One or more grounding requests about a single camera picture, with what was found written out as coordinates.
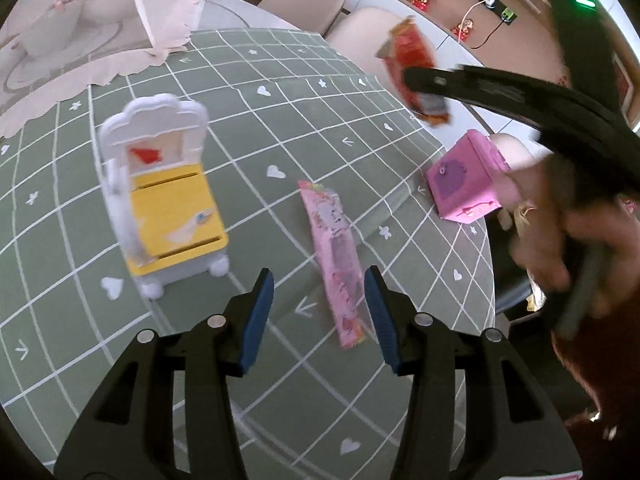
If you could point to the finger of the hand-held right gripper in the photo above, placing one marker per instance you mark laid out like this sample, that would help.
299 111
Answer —
480 87

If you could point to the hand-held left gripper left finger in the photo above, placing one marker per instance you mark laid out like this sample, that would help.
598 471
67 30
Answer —
257 320

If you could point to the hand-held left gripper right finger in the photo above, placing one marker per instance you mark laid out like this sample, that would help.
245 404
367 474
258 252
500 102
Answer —
380 320

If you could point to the red snack packet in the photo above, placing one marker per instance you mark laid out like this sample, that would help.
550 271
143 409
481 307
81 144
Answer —
410 47

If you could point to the long pink snack packet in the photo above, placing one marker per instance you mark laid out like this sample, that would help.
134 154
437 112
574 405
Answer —
335 240

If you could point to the person's right forearm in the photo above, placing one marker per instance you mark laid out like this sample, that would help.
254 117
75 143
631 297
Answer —
590 385

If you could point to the person's right hand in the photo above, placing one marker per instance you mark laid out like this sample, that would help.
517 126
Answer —
545 255

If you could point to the red figurine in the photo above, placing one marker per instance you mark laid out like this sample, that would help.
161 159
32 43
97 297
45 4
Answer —
462 30
423 0

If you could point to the beige upholstered chair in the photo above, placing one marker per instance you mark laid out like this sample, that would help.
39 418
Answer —
515 152
360 30
310 0

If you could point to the pink box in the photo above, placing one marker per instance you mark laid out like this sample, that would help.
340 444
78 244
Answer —
460 180

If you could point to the white and yellow toy chair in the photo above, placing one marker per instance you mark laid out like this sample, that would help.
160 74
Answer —
170 210

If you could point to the green grid tablecloth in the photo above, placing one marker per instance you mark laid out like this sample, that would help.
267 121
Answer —
300 110

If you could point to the pink printed lace cloth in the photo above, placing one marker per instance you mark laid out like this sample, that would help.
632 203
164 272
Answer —
60 60

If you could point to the white paper bag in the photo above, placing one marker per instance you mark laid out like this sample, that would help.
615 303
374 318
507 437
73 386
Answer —
155 5

